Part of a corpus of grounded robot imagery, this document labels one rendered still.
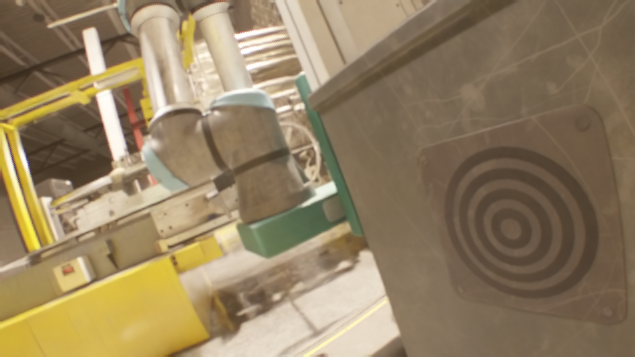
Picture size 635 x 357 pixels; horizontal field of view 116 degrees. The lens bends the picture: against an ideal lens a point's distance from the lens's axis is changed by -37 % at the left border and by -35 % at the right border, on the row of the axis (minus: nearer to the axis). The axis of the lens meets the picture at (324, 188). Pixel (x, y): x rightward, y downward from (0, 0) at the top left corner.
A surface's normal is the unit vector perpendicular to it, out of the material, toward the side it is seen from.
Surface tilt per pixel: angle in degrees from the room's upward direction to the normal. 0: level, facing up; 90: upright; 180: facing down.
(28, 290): 90
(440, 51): 90
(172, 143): 80
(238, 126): 90
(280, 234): 90
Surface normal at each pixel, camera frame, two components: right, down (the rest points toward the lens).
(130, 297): 0.35, -0.05
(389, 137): -0.80, 0.35
